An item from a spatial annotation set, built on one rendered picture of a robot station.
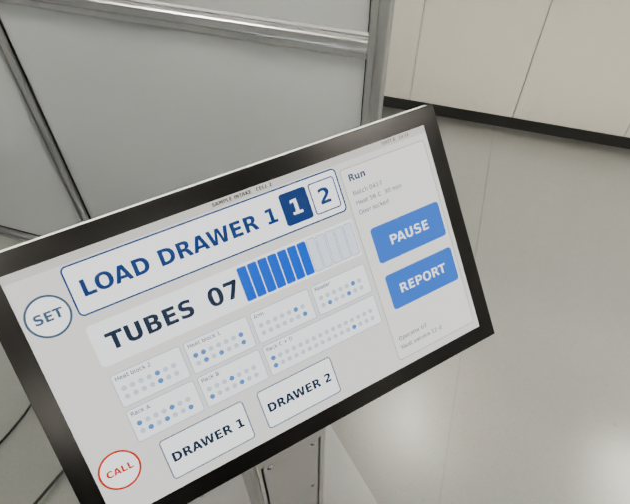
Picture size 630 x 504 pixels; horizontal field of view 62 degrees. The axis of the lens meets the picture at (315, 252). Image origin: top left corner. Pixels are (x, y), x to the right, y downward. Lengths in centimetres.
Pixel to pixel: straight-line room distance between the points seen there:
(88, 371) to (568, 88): 241
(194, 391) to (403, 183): 33
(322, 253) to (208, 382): 19
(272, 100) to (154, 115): 36
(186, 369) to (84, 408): 10
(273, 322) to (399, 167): 23
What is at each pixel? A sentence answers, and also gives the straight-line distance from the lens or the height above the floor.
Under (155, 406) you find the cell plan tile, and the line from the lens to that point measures 57.
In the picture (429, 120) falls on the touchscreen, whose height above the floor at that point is 119.
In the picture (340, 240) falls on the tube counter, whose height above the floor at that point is 111.
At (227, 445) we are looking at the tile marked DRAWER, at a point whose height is 99.
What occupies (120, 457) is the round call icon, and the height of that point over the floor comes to 102.
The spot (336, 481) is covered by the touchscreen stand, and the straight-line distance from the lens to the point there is 159.
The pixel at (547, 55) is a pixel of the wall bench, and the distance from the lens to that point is 260.
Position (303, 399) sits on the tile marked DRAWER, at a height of 100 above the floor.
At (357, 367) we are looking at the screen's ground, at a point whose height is 100.
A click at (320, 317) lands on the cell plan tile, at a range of 59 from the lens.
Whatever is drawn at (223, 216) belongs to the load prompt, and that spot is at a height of 117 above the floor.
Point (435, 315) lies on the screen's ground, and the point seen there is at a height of 101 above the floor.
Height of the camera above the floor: 155
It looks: 49 degrees down
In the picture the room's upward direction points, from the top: straight up
